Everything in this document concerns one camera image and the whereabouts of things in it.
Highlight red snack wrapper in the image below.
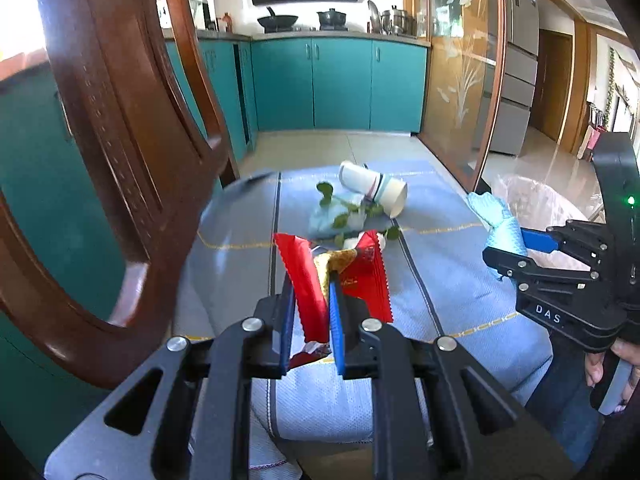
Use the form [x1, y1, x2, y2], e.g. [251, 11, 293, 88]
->
[273, 230, 394, 373]

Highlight light blue cloth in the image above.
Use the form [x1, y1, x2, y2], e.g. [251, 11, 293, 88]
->
[466, 192, 528, 257]

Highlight green leafy stem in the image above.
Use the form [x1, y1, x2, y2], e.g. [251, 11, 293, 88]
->
[308, 181, 390, 249]

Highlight white paper cup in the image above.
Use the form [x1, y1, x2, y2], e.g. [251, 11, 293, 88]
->
[372, 174, 408, 219]
[338, 160, 383, 200]

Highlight light blue face mask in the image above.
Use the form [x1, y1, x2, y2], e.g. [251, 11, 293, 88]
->
[308, 192, 367, 240]

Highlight teal lower kitchen cabinets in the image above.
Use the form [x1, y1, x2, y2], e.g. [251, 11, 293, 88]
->
[0, 34, 432, 461]

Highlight person right hand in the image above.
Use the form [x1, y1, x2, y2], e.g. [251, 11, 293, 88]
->
[585, 339, 639, 416]

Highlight blue checked tablecloth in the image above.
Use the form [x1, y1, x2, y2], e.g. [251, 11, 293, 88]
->
[171, 159, 554, 480]

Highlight person leg in jeans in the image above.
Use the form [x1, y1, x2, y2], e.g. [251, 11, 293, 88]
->
[526, 340, 603, 470]

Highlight brown wooden door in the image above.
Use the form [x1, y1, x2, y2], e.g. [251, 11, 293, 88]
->
[529, 29, 573, 141]

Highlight silver refrigerator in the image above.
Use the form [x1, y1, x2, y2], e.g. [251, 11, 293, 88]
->
[489, 0, 539, 156]

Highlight wooden frosted glass door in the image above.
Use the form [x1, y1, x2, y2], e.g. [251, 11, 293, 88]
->
[420, 0, 506, 192]

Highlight dark wooden chair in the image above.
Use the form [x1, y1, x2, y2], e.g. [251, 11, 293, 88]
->
[1, 0, 238, 388]

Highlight dark cooking pot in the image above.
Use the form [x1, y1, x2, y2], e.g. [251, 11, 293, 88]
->
[318, 8, 347, 30]

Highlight black wok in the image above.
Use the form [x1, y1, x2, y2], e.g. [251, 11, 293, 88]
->
[258, 6, 298, 34]

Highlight steel pot lid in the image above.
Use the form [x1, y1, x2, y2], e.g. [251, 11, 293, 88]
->
[367, 0, 382, 34]

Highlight brown sauce bottle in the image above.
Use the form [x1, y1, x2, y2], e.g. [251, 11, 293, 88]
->
[221, 12, 233, 34]

